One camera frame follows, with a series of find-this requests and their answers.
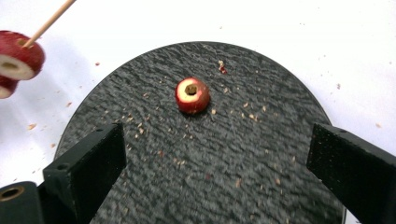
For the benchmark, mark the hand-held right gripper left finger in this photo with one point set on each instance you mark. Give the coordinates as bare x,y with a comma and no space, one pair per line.
93,161

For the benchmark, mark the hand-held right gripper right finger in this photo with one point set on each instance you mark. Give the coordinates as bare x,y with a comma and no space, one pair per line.
355,168

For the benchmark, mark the round black speckled plate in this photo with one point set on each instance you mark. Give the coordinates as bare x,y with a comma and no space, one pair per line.
202,161

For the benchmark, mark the red cored hawthorn fruit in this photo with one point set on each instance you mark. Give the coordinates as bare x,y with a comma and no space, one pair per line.
21,59
5,87
192,99

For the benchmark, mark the thin wooden skewer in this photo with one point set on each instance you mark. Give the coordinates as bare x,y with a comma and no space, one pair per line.
46,23

